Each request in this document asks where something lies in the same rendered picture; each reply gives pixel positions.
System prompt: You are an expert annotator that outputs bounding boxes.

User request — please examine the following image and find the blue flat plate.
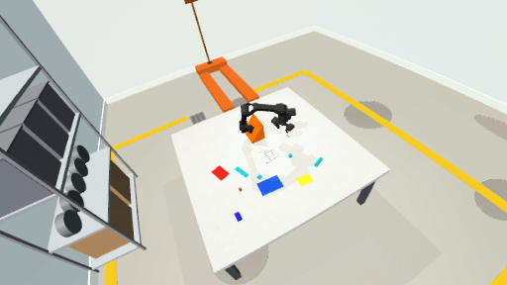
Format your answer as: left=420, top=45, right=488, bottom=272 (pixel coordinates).
left=257, top=175, right=284, bottom=196

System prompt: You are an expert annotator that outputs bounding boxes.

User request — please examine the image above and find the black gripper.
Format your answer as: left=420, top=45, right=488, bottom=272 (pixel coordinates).
left=271, top=116, right=295, bottom=134

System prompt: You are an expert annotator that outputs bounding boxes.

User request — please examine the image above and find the yellow flat rectangular plate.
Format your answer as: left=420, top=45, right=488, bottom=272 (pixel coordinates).
left=297, top=174, right=313, bottom=186

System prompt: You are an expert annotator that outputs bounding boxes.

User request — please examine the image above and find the red flat square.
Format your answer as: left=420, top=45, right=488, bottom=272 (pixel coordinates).
left=212, top=165, right=229, bottom=181

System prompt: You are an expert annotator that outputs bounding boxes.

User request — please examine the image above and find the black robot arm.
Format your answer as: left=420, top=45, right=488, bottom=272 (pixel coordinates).
left=239, top=103, right=296, bottom=134

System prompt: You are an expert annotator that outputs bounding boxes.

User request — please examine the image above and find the cyan flat bar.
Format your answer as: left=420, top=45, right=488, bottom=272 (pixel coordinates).
left=235, top=167, right=248, bottom=177

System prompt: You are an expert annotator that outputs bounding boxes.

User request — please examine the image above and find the small teal block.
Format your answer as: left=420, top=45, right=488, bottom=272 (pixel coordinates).
left=315, top=157, right=323, bottom=167

